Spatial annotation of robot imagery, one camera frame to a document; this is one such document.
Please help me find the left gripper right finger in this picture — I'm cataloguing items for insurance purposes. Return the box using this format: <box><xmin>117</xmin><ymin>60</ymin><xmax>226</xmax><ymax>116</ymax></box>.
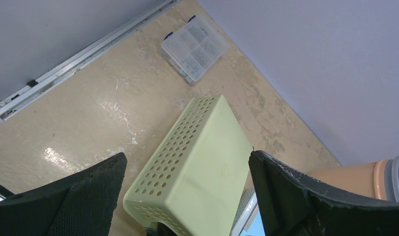
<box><xmin>249</xmin><ymin>150</ymin><xmax>399</xmax><ymax>236</ymax></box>

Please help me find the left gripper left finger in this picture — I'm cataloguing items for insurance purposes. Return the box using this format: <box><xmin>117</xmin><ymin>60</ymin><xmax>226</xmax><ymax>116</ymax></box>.
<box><xmin>0</xmin><ymin>152</ymin><xmax>127</xmax><ymax>236</ymax></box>

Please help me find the green perforated plastic basket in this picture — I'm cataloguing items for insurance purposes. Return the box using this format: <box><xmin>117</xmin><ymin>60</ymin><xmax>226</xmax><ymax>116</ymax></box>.
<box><xmin>123</xmin><ymin>95</ymin><xmax>252</xmax><ymax>236</ymax></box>

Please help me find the white perforated plastic basket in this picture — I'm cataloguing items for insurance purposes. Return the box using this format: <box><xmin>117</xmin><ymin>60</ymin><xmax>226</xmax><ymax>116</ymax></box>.
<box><xmin>230</xmin><ymin>188</ymin><xmax>259</xmax><ymax>236</ymax></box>

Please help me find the blue perforated plastic basket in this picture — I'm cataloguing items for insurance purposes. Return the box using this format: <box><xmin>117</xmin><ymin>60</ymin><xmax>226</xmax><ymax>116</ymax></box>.
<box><xmin>240</xmin><ymin>211</ymin><xmax>265</xmax><ymax>236</ymax></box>

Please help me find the orange bucket black rim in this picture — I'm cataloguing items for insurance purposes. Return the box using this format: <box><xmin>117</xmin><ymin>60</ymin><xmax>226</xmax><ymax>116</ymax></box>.
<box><xmin>309</xmin><ymin>156</ymin><xmax>399</xmax><ymax>203</ymax></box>

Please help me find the clear plastic screw organizer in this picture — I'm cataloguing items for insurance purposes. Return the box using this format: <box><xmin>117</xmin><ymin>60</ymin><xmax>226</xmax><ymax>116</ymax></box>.
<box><xmin>161</xmin><ymin>15</ymin><xmax>229</xmax><ymax>84</ymax></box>

